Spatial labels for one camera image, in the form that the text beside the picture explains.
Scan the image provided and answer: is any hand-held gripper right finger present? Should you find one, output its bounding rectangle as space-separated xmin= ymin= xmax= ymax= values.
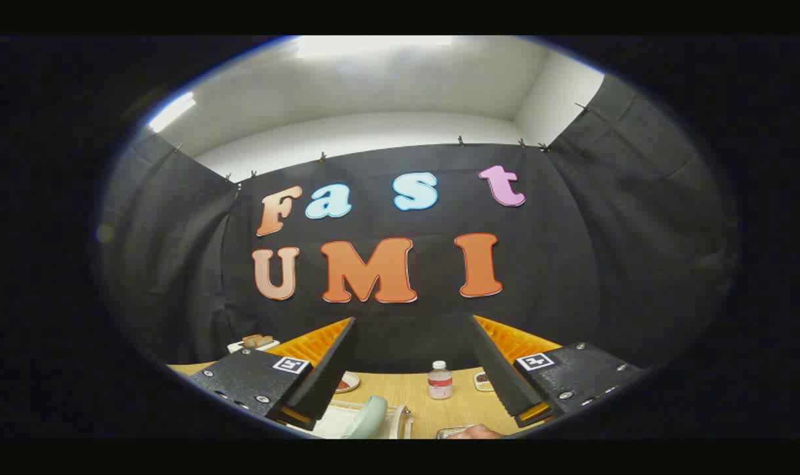
xmin=471 ymin=315 xmax=648 ymax=428

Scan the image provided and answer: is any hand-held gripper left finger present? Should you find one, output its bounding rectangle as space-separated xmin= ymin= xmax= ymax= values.
xmin=187 ymin=317 xmax=357 ymax=433

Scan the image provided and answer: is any white wire dish rack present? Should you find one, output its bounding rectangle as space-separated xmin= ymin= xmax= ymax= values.
xmin=294 ymin=399 xmax=415 ymax=439

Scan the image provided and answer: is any mint green plate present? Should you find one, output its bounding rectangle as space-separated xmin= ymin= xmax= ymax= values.
xmin=344 ymin=395 xmax=388 ymax=439

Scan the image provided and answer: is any clear plastic water bottle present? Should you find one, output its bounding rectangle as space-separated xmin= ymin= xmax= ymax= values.
xmin=428 ymin=360 xmax=453 ymax=400

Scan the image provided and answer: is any white toaster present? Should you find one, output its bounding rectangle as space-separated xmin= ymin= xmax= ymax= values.
xmin=227 ymin=339 xmax=282 ymax=354

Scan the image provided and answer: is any ceiling light panel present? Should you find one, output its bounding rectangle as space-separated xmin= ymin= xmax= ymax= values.
xmin=297 ymin=36 xmax=454 ymax=60
xmin=148 ymin=92 xmax=197 ymax=133

